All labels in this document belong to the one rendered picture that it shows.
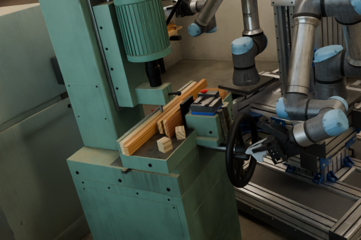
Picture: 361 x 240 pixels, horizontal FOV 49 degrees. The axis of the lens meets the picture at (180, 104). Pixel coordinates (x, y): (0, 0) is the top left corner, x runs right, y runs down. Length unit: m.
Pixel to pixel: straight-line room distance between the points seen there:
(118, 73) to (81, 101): 0.23
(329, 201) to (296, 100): 0.99
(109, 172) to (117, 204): 0.16
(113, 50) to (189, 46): 4.03
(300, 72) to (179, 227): 0.75
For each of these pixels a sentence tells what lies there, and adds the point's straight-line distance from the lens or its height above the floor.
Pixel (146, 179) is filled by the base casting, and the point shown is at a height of 0.77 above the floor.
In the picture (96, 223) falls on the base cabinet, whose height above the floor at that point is 0.46.
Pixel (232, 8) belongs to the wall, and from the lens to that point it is 5.06.
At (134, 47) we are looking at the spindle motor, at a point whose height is 1.26.
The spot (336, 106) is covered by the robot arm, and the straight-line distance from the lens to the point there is 1.32.
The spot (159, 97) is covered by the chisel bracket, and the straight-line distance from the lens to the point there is 1.56.
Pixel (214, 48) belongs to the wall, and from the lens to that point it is 5.34.
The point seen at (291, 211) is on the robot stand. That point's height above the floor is 0.23.
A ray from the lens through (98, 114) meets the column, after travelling 1.70.
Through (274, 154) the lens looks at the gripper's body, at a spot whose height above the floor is 0.89.
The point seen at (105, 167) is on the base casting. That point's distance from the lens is 1.67.
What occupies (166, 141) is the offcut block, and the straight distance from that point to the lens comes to 1.42.
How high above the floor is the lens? 1.59
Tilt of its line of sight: 23 degrees down
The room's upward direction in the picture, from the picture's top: 11 degrees counter-clockwise
